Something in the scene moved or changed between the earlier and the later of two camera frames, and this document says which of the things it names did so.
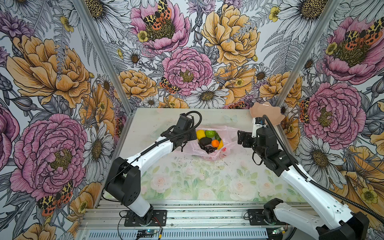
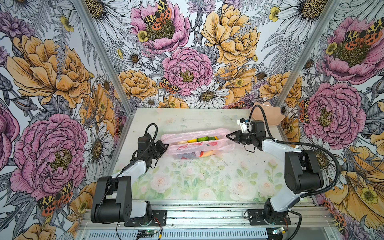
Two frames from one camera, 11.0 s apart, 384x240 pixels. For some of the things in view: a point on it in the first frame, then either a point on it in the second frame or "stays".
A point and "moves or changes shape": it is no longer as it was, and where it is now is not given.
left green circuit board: x=146 y=233 stays
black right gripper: x=247 y=136 stays
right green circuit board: x=278 y=231 stays
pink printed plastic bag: x=229 y=135 moves or changes shape
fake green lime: x=210 y=133 → x=202 y=139
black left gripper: x=193 y=136 → x=162 y=149
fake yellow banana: x=221 y=145 → x=208 y=152
